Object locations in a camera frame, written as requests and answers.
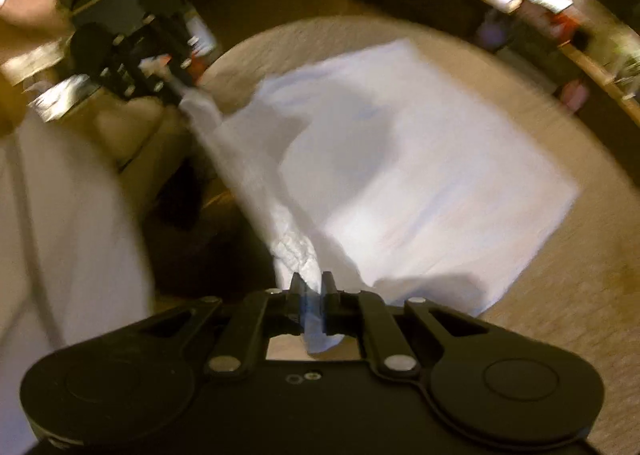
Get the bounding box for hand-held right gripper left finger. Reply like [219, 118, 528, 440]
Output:
[142, 272, 307, 381]

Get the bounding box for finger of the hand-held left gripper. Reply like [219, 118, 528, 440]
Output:
[149, 57, 202, 106]

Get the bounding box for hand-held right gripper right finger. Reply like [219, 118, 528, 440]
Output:
[322, 271, 491, 380]

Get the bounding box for white pink-printed garment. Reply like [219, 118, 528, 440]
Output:
[179, 37, 582, 356]

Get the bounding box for white cloth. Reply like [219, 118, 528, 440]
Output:
[0, 110, 157, 453]

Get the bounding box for gold floral lace tablecloth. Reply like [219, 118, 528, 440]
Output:
[197, 17, 640, 455]

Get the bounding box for purple vase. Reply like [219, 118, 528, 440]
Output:
[475, 19, 507, 52]

